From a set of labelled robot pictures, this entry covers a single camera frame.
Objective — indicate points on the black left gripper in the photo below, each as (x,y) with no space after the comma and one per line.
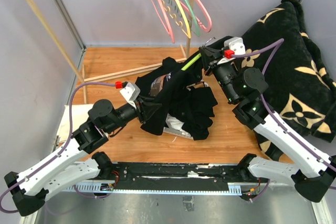
(146,107)

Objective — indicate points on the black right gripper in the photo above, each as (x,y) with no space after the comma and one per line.
(210,55)

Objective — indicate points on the lime green hanger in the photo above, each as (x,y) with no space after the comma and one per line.
(195,58)

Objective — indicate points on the mint green hanger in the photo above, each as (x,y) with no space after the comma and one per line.
(181,11)

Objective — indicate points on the pink hanger with metal hook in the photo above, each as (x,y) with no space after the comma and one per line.
(162,15)

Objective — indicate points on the black t shirt with print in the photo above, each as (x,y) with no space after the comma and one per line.
(194,108)

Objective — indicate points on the pink plastic hanger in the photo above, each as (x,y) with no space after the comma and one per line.
(191,1)

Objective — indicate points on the yellow hanger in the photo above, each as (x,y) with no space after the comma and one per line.
(177,11)

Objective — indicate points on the white t shirt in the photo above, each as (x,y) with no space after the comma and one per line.
(174,123)

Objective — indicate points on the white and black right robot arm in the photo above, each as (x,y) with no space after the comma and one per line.
(312,171)

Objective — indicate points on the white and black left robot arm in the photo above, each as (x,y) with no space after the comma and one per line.
(30,189)

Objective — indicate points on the white perforated plastic basket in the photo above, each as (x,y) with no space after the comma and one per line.
(177,133)

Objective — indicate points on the folded cream cloth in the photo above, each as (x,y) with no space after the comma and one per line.
(79,114)

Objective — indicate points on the black floral plush blanket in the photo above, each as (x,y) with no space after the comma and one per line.
(300,89)

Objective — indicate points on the wooden clothes rack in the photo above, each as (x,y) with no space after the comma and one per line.
(81,75)

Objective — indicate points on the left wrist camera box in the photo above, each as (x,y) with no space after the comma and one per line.
(130,91)

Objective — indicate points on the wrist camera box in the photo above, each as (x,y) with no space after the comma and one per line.
(232,47)
(130,91)

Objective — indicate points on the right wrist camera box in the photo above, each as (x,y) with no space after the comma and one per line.
(232,47)

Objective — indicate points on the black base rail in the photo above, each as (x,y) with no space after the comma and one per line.
(171,177)

